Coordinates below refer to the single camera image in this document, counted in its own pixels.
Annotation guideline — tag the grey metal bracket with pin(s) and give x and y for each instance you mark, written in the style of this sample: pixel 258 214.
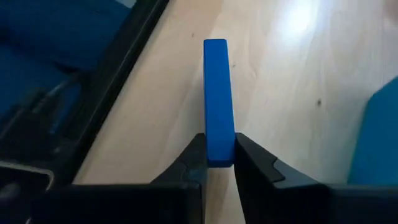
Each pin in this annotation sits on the grey metal bracket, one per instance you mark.
pixel 31 170

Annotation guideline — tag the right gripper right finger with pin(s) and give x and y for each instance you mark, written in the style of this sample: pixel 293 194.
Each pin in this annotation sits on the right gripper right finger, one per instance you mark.
pixel 295 205

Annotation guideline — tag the blue wooden plank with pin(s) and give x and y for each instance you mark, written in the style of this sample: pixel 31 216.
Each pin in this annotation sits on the blue wooden plank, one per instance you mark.
pixel 219 102

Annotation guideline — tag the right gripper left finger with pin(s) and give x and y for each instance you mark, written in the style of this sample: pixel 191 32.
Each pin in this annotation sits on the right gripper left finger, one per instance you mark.
pixel 124 205

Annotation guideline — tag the black aluminium table frame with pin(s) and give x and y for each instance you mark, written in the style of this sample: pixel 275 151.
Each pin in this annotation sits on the black aluminium table frame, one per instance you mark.
pixel 118 77

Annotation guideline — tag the teal plastic bin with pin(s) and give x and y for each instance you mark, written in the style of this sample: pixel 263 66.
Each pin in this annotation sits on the teal plastic bin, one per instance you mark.
pixel 379 140

